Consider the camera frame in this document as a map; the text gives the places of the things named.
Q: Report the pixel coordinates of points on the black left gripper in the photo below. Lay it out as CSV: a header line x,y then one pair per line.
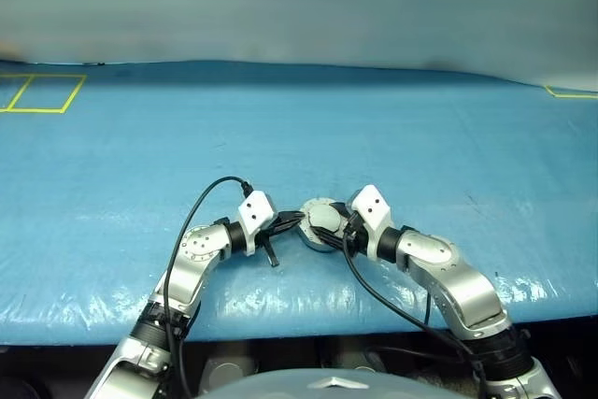
x,y
271,249

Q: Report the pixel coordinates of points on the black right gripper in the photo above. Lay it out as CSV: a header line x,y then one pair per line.
x,y
357,237

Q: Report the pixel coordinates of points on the round grey metal object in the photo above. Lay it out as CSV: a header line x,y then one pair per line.
x,y
320,217

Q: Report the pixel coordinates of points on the silver motor housing copper windings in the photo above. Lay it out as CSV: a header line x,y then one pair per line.
x,y
310,244

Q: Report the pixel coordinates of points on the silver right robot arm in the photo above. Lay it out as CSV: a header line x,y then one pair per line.
x,y
448,273

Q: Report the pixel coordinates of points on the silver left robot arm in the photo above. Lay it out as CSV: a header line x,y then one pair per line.
x,y
196,249

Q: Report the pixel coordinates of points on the blue table cover sheet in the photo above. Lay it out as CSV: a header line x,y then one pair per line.
x,y
299,137

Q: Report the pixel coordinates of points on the grey rounded shape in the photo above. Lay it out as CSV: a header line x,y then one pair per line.
x,y
229,366
355,359

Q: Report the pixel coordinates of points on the grey robot torso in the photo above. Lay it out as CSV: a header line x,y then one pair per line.
x,y
289,387

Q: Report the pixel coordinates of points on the white backdrop board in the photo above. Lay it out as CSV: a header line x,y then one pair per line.
x,y
299,6

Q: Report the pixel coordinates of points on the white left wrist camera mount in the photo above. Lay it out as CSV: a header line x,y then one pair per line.
x,y
254,212

